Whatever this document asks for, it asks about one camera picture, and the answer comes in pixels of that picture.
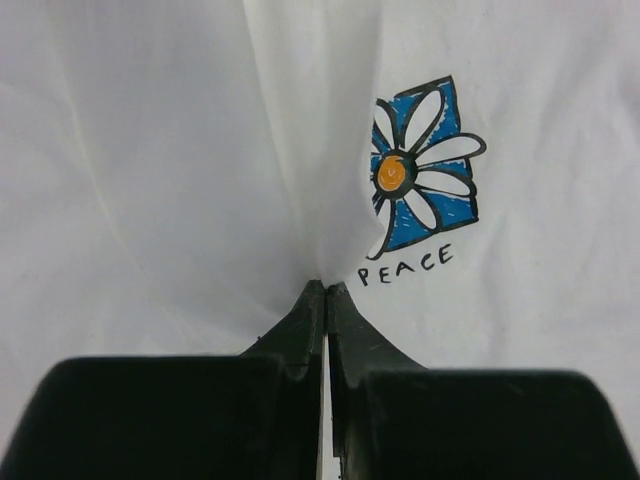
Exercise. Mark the white peace flower t-shirt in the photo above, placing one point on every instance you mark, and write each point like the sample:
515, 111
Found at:
173, 173

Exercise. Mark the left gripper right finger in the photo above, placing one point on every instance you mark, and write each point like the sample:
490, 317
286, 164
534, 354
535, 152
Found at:
357, 352

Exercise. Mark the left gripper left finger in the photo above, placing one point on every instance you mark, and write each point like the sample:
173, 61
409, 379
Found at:
296, 344

